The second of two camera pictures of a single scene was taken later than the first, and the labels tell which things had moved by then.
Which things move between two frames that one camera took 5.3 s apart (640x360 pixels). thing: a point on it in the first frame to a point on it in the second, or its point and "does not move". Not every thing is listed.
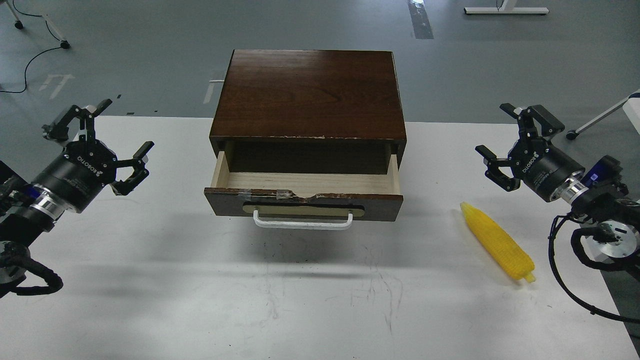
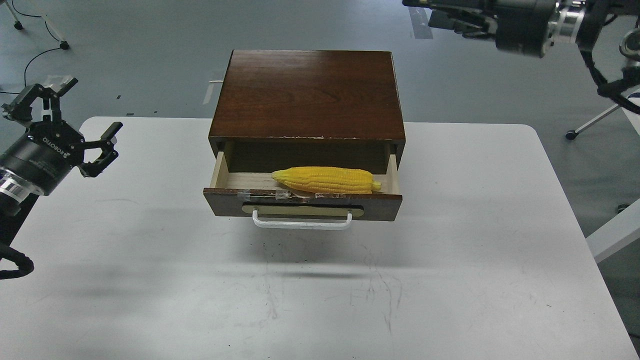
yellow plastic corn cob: x=498 y=245 to x=328 y=180
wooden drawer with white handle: x=324 y=200 does not move
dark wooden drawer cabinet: x=309 y=111 does not move
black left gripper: x=78 y=174 to x=44 y=154
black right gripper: x=541 y=166 to x=521 y=25
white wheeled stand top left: x=64 y=44 does not move
